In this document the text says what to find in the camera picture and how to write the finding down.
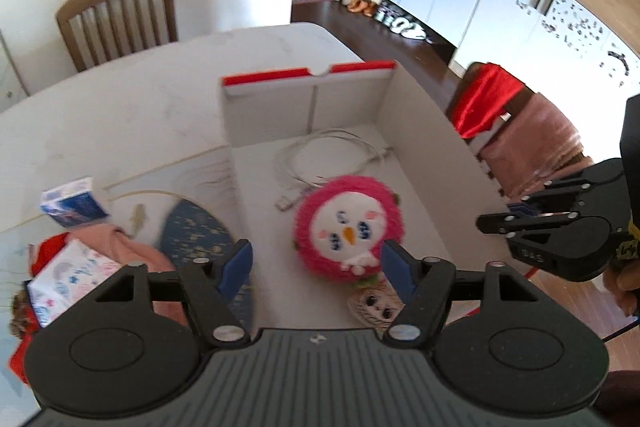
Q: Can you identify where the red garment on chair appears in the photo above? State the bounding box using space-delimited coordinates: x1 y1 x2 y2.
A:
446 62 526 140

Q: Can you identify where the star-patterned soft packet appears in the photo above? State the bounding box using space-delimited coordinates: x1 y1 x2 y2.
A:
27 239 123 330

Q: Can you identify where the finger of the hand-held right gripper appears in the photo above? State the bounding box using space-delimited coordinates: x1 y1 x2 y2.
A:
506 157 626 214
476 208 582 237

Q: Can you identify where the white charging cable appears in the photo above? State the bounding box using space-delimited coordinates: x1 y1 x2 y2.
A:
274 129 396 211

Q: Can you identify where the person's right hand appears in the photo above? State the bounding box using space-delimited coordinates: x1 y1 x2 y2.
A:
602 252 640 318

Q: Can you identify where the pink towel on chair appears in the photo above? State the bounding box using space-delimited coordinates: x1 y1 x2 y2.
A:
472 92 593 202

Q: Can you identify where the red cloth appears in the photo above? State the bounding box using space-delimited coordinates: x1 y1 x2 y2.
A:
10 232 68 380

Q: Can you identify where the blue printed box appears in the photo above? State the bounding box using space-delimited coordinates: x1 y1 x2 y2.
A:
41 177 111 228

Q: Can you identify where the red shoe box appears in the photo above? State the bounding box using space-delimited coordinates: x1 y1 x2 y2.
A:
220 61 531 333

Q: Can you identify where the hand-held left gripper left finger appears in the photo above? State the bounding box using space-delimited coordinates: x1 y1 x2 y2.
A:
95 239 253 350

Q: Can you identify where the row of shoes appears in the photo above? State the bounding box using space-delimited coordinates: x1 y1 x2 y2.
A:
332 0 436 44

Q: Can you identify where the pink fleece cloth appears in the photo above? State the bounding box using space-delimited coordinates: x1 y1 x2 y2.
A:
65 224 188 328

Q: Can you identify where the pink round plush toy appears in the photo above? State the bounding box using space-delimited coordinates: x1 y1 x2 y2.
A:
291 175 405 280

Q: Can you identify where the wooden chair with draped cloths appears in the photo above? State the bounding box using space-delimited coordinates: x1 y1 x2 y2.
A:
452 62 541 198

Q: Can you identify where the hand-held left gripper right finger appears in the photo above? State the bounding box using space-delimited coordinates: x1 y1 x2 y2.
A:
381 239 546 351

